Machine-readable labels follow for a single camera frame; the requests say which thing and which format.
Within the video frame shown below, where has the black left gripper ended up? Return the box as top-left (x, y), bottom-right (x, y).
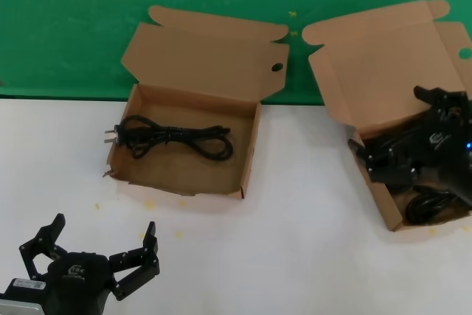
top-left (18, 213), bottom-right (161, 315)

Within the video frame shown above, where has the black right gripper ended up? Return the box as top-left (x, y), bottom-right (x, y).
top-left (348, 85), bottom-right (472, 207)

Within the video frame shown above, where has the brown cardboard box intact edge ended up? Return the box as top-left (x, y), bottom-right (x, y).
top-left (302, 0), bottom-right (472, 233)

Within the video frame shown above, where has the cardboard box with torn edge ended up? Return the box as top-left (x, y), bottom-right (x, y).
top-left (102, 4), bottom-right (291, 200)

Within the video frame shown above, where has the green table cloth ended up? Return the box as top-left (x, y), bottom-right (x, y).
top-left (0, 0), bottom-right (472, 108)

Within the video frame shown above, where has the grey labelled wrist camera box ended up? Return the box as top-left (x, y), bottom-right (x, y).
top-left (0, 277), bottom-right (47, 315)

